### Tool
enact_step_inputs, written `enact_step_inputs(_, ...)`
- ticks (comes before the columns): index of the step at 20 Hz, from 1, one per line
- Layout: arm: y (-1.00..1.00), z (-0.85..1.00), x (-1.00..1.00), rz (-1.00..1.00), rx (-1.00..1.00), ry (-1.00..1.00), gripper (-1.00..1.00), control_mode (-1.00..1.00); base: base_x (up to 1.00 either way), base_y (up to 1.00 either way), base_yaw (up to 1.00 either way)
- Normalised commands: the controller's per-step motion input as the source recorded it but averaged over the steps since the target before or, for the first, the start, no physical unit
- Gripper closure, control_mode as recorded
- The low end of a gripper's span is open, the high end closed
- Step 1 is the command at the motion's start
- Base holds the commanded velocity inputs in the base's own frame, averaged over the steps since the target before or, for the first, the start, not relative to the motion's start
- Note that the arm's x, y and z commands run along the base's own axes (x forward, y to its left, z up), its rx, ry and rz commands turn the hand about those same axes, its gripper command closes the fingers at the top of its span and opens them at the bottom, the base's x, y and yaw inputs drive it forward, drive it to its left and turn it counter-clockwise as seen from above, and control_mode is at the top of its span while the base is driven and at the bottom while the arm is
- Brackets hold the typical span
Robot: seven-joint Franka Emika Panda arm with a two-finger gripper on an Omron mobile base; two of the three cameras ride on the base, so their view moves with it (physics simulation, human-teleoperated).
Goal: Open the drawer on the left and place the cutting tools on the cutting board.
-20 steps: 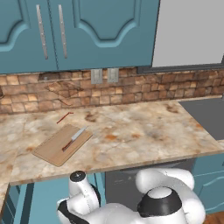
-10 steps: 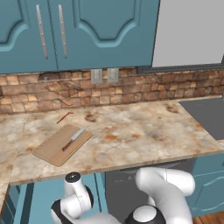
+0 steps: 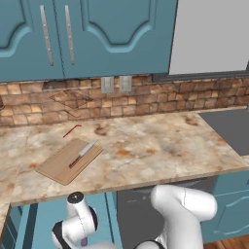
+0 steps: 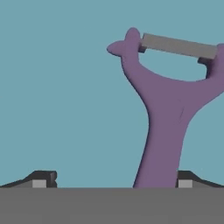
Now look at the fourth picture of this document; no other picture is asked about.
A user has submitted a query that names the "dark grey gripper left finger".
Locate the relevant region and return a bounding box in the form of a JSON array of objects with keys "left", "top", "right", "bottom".
[{"left": 0, "top": 170, "right": 58, "bottom": 189}]

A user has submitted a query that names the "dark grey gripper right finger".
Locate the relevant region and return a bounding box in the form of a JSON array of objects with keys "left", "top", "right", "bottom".
[{"left": 176, "top": 170, "right": 224, "bottom": 189}]

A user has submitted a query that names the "purple peeler with grey blade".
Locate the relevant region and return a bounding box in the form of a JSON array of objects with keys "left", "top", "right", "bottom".
[{"left": 106, "top": 27, "right": 224, "bottom": 189}]

